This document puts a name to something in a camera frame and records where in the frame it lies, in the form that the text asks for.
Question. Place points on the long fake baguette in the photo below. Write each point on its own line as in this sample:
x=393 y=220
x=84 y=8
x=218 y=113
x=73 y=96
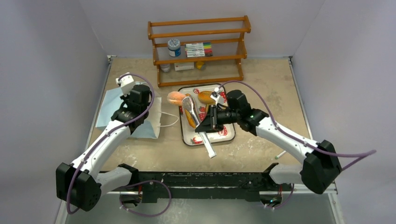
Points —
x=190 y=119

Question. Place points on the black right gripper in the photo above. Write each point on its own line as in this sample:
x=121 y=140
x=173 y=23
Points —
x=212 y=117

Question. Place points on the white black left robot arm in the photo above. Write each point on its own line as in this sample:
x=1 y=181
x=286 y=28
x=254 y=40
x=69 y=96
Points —
x=80 y=183

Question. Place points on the metal tongs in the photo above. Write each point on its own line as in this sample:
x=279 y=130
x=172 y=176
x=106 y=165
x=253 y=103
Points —
x=189 y=105

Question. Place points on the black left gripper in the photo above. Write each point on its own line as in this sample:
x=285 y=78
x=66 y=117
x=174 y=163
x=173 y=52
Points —
x=125 y=99

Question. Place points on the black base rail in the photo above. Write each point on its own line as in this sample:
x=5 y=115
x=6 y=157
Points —
x=248 y=186

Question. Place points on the pink sugared fake donut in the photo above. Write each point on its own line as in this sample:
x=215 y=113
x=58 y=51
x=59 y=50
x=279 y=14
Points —
x=176 y=98

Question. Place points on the white red small box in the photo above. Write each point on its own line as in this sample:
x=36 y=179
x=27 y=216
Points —
x=184 y=66

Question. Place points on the orange wooden shelf rack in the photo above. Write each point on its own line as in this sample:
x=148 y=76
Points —
x=227 y=36

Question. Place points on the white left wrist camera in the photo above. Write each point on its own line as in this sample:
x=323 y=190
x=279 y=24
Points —
x=126 y=83

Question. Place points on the blue paint jar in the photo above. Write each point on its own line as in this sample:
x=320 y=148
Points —
x=174 y=47

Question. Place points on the orange bagel fake bread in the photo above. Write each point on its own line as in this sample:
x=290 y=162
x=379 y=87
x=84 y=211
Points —
x=205 y=98

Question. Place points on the small yellow object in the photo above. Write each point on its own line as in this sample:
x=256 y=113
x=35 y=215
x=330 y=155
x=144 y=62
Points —
x=200 y=65

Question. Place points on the set of coloured markers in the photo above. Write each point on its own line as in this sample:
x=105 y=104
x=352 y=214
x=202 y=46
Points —
x=199 y=49

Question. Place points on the small white jar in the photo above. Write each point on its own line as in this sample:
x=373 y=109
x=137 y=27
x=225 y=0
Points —
x=165 y=67

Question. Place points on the strawberry print white tray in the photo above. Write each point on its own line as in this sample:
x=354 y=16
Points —
x=189 y=137

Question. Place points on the light blue paper bag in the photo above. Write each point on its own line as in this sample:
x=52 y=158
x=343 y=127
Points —
x=151 y=127

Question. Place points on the white green marker pen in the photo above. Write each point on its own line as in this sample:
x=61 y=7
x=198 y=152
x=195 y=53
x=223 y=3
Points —
x=280 y=155

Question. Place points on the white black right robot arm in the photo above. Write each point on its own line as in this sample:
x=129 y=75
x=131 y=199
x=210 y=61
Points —
x=318 y=166

